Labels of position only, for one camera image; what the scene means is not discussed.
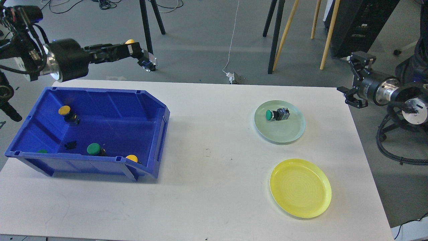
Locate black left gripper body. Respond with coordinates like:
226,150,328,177
44,38,90,82

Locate black computer tower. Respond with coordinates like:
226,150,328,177
330,0,399,59

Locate yellow plate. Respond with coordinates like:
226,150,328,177
269,158,333,219

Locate yellow push button front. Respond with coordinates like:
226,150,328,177
126,155,142,164

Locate black stand legs centre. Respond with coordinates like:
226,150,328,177
262,0,285,74

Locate green push button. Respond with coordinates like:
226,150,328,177
87,143,106,157
265,108,290,122

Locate black cable bottom right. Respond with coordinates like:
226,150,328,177
393,212,428,240

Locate white power adapter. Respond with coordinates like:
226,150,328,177
226,72,244,84

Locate black tripod legs left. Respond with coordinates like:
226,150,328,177
139,0,166,72

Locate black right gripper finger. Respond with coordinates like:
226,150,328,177
347,51,376,81
336,86,368,109

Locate light green plate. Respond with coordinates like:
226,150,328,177
254,100,306,144

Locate black cables on floor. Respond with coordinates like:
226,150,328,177
40,0,184,14

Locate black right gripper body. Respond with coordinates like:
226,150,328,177
354,74,400,106

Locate small black button part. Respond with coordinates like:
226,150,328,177
64,141,77,150

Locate wooden easel legs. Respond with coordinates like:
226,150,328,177
273,0,341,72

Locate blue plastic storage bin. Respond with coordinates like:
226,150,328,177
5,87,170,181

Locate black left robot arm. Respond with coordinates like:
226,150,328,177
0,0,156,122

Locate white cable on floor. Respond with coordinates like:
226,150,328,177
222,0,240,75

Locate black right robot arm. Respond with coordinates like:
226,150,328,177
337,0,428,166

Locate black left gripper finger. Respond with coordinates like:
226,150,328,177
84,43,143,56
89,54,141,64

